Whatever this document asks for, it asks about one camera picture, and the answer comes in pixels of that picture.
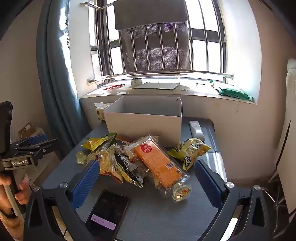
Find metal window railing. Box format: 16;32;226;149
80;0;234;87

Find white chair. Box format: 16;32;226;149
268;58;296;241

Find grey towel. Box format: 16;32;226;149
113;0;189;31

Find white remote control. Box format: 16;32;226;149
189;120;206;142

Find black snack packet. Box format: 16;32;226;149
114;152;145;188

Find flat cardboard sheet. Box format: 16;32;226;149
132;82;180;90

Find brown cardboard box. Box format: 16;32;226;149
18;123;44;139

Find orange cracker packet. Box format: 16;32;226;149
126;135;190;199

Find clear jelly cup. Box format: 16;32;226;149
171;184;192;202
76;151;89;165

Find black smartphone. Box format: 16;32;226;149
85;189;130;241

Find small yellow snack packet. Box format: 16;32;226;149
81;133;117;151

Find yellow round bread packet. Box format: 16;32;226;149
89;148;124;183

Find yellow-green chip packet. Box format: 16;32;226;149
167;138;212;170

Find white cardboard box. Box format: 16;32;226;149
103;95;183;147

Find grey mesh cloth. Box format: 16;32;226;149
118;22;192;73

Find green plastic bag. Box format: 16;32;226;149
208;80;254;102

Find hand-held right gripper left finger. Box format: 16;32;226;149
23;160;116;241

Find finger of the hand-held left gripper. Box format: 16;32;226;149
16;138;61;163
10;134;48;151

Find blue-grey curtain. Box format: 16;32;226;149
36;0;92;153

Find tissue box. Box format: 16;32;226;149
94;102;112;121

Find person's left hand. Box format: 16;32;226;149
0;173;31;216

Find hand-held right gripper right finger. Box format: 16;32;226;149
194;159;271;241

